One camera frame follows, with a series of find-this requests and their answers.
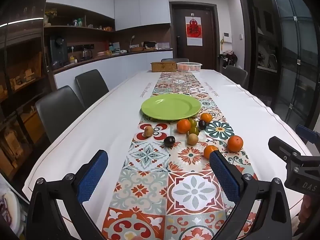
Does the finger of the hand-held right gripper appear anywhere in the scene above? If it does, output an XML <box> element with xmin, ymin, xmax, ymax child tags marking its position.
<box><xmin>268</xmin><ymin>136</ymin><xmax>320</xmax><ymax>195</ymax></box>
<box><xmin>295</xmin><ymin>124</ymin><xmax>320</xmax><ymax>143</ymax></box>

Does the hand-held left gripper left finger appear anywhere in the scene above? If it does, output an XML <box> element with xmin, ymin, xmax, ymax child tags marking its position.
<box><xmin>26</xmin><ymin>149</ymin><xmax>109</xmax><ymax>240</ymax></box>

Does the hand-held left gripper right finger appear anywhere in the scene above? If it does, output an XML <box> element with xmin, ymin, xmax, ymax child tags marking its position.
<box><xmin>209</xmin><ymin>150</ymin><xmax>293</xmax><ymax>240</ymax></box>

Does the large orange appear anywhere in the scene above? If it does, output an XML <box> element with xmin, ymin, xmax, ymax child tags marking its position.
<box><xmin>176</xmin><ymin>119</ymin><xmax>191</xmax><ymax>134</ymax></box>
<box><xmin>227</xmin><ymin>135</ymin><xmax>244</xmax><ymax>153</ymax></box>

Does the green plate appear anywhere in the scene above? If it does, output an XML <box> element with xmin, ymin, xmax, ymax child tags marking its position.
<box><xmin>141</xmin><ymin>94</ymin><xmax>202</xmax><ymax>121</ymax></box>

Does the person's right hand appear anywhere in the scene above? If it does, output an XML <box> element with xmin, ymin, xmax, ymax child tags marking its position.
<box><xmin>298</xmin><ymin>194</ymin><xmax>313</xmax><ymax>222</ymax></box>

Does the patterned table runner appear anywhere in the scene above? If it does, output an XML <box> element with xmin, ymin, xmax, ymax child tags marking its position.
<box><xmin>101</xmin><ymin>71</ymin><xmax>258</xmax><ymax>240</ymax></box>

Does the sliding glass door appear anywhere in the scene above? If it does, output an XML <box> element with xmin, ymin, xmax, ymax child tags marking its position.
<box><xmin>269</xmin><ymin>0</ymin><xmax>320</xmax><ymax>128</ymax></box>

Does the white plastic bag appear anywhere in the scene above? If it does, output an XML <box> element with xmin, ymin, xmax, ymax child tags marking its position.
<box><xmin>0</xmin><ymin>177</ymin><xmax>24</xmax><ymax>240</ymax></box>

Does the pile of clothes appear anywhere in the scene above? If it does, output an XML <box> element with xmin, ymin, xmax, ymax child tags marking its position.
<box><xmin>218</xmin><ymin>50</ymin><xmax>238</xmax><ymax>67</ymax></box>

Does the white counter cabinet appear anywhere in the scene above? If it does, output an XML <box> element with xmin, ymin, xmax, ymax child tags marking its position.
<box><xmin>54</xmin><ymin>50</ymin><xmax>173</xmax><ymax>90</ymax></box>

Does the white plastic basket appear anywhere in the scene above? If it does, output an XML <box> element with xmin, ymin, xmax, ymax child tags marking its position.
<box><xmin>177</xmin><ymin>62</ymin><xmax>202</xmax><ymax>72</ymax></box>

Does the glass display cabinet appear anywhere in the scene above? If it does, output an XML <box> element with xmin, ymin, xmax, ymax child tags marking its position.
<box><xmin>0</xmin><ymin>0</ymin><xmax>54</xmax><ymax>185</ymax></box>

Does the woven wicker box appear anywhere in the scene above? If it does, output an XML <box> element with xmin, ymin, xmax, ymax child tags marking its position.
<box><xmin>150</xmin><ymin>61</ymin><xmax>177</xmax><ymax>73</ymax></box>

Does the dark wooden door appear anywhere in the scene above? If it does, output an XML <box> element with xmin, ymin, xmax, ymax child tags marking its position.
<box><xmin>169</xmin><ymin>2</ymin><xmax>217</xmax><ymax>71</ymax></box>

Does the black water dispenser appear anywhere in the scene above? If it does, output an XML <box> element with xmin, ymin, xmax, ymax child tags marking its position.
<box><xmin>49</xmin><ymin>35</ymin><xmax>69</xmax><ymax>65</ymax></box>

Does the yellow flower bunch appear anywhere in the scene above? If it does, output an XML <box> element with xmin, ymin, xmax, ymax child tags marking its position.
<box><xmin>44</xmin><ymin>9</ymin><xmax>58</xmax><ymax>25</ymax></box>

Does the red wall calendar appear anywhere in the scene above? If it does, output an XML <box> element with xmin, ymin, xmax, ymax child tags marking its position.
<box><xmin>185</xmin><ymin>16</ymin><xmax>203</xmax><ymax>46</ymax></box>

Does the white wall cabinet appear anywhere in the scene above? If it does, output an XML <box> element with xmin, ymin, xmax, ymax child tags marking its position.
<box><xmin>46</xmin><ymin>0</ymin><xmax>170</xmax><ymax>32</ymax></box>

